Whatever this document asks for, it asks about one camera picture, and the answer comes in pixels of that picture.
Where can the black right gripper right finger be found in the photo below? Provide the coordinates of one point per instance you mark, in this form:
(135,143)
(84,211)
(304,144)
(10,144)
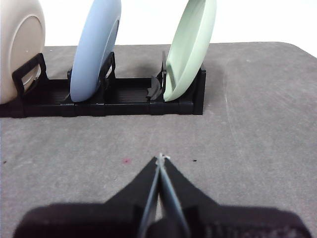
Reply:
(223,220)

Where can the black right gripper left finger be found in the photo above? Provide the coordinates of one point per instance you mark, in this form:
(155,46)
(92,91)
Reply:
(99,218)

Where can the green plate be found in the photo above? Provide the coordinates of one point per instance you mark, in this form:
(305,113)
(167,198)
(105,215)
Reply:
(190,49)

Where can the black plate rack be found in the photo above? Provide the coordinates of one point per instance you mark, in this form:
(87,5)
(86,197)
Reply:
(123,109)

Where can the blue plate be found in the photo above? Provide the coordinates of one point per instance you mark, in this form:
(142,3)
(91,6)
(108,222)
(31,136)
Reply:
(91,49)

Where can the pale yellow plate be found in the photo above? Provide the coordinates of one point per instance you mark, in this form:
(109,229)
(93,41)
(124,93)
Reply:
(22,49)

